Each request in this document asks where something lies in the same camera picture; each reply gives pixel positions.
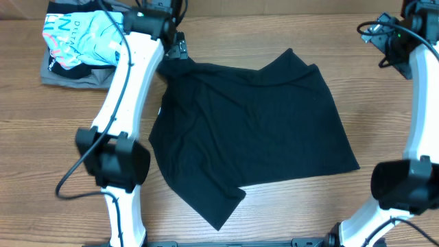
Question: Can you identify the black t-shirt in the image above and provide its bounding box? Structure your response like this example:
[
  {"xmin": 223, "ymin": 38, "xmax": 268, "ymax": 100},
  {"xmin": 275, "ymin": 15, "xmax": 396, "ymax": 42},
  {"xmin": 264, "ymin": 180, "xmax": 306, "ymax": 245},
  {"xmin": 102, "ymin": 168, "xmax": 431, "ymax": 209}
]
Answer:
[{"xmin": 149, "ymin": 49, "xmax": 359, "ymax": 230}]

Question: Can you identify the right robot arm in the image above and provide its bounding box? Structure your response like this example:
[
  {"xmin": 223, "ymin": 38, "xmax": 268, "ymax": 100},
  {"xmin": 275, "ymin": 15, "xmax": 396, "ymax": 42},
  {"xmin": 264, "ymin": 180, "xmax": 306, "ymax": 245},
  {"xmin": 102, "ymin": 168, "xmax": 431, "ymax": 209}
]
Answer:
[{"xmin": 292, "ymin": 0, "xmax": 438, "ymax": 247}]

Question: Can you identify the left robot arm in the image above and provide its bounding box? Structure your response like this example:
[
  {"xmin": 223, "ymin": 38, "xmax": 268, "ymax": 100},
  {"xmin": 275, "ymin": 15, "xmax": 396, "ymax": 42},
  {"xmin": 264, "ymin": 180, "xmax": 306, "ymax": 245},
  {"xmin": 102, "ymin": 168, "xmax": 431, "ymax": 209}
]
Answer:
[{"xmin": 75, "ymin": 0, "xmax": 188, "ymax": 246}]

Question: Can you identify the grey folded garment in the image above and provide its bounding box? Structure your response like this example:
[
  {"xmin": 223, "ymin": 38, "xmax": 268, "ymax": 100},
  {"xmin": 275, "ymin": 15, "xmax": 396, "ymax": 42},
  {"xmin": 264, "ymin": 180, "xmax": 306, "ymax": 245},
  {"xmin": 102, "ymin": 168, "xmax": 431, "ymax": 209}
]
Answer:
[{"xmin": 40, "ymin": 0, "xmax": 133, "ymax": 90}]

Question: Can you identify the light blue printed shirt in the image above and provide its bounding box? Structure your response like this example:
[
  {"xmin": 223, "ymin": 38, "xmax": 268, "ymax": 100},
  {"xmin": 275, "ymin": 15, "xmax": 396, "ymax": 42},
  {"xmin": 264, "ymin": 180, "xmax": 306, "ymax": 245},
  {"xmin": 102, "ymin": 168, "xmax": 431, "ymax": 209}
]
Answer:
[{"xmin": 42, "ymin": 10, "xmax": 123, "ymax": 70}]

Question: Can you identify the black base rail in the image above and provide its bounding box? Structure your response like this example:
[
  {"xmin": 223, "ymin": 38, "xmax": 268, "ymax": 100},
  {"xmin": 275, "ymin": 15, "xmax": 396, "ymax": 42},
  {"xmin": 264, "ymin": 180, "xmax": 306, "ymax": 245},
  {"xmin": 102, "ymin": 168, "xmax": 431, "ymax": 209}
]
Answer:
[{"xmin": 82, "ymin": 237, "xmax": 387, "ymax": 247}]

